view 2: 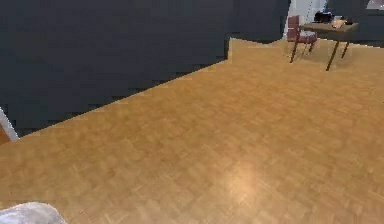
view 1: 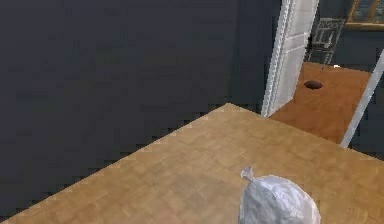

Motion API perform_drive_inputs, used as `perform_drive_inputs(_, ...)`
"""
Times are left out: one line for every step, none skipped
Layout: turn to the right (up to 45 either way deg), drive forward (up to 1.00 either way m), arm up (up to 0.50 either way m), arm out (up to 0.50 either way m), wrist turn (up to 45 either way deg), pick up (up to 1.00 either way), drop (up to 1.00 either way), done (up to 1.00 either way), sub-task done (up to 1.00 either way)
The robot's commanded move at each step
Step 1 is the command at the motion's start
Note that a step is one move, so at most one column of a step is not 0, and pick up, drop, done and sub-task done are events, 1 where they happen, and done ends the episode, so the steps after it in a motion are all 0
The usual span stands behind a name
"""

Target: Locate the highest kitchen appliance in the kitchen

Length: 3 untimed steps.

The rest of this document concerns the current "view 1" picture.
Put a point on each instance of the dark brown oval ball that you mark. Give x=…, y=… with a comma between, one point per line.
x=313, y=84

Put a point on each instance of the grey metal chair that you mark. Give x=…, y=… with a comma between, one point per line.
x=324, y=40

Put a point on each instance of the gold framed wall picture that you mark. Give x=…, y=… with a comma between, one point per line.
x=366, y=13

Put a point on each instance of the grey tied rubbish bag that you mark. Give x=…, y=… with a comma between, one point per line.
x=276, y=203

